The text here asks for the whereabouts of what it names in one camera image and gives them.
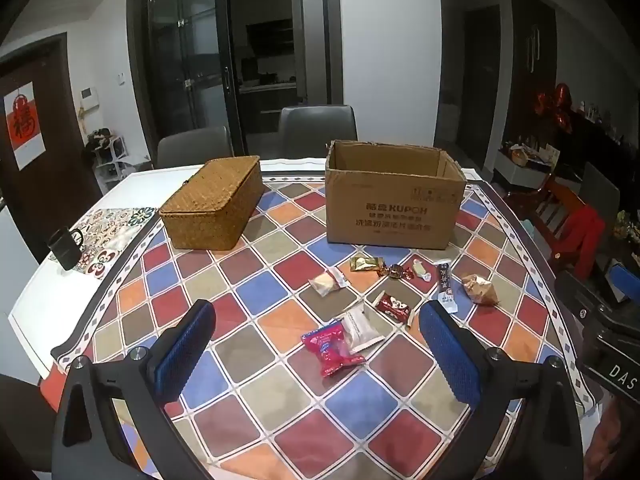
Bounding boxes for dark red heart snack packet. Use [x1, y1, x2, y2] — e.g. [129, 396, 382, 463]
[374, 291, 414, 327]

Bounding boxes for checkered colourful tablecloth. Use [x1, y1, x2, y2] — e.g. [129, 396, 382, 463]
[37, 157, 606, 480]

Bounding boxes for dark framed glass sliding door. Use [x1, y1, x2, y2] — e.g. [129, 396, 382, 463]
[127, 0, 241, 158]

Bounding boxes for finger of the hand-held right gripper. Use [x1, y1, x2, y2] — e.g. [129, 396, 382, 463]
[607, 264, 640, 304]
[554, 271, 608, 322]

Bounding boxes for green candy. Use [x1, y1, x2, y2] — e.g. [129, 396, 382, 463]
[409, 256, 434, 282]

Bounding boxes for pink red snack packet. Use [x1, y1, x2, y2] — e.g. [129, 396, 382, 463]
[300, 321, 367, 379]

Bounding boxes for white snack packet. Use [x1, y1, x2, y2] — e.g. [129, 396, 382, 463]
[334, 302, 385, 354]

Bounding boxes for black mug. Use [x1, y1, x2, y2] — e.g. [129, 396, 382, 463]
[46, 227, 86, 271]

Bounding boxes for brown red twist candy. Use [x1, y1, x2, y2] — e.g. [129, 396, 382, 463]
[376, 262, 415, 281]

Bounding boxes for woven wicker lidded basket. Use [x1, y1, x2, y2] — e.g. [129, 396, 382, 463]
[158, 156, 265, 251]

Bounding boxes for floral patterned placemat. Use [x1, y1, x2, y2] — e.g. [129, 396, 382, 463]
[49, 206, 158, 281]

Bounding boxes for dark wooden entrance door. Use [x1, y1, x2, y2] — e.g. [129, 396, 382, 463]
[0, 32, 103, 263]

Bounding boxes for tall dark cabinet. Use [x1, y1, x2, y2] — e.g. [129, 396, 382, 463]
[509, 0, 558, 153]

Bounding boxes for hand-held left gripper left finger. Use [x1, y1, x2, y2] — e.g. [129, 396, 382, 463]
[50, 299, 217, 480]

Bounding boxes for gold foil snack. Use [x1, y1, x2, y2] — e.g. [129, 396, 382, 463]
[460, 273, 500, 307]

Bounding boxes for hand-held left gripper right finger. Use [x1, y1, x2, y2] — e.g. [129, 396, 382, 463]
[418, 301, 586, 480]

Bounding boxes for silver refrigerator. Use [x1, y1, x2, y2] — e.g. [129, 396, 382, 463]
[290, 0, 326, 106]

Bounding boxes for red white door poster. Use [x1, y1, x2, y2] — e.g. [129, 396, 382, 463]
[4, 80, 47, 171]

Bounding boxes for red foil balloons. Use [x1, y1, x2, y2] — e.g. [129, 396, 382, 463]
[534, 82, 573, 133]

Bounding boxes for black white stick sachet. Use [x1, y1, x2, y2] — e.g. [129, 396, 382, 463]
[434, 260, 459, 315]

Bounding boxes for gold snack packet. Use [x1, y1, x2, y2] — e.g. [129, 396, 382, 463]
[349, 255, 385, 273]

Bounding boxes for brown wooden chair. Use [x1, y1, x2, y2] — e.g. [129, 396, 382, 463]
[530, 172, 601, 261]

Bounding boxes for white low cabinet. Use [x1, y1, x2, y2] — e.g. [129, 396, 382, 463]
[492, 147, 556, 186]

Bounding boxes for red cloth on chair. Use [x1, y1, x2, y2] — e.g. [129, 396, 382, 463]
[552, 205, 607, 273]

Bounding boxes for white shoe rack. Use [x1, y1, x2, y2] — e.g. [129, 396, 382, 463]
[82, 127, 128, 186]

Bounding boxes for clear packet with yellow cake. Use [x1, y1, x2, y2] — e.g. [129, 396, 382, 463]
[308, 267, 349, 295]

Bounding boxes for brown cardboard box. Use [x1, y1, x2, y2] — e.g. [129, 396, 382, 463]
[324, 140, 468, 251]

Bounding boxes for grey dining chair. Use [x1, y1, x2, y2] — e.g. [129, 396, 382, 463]
[580, 162, 621, 216]
[276, 105, 358, 160]
[156, 126, 233, 168]

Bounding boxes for dark interior door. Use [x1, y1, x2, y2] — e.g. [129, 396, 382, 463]
[462, 5, 502, 171]

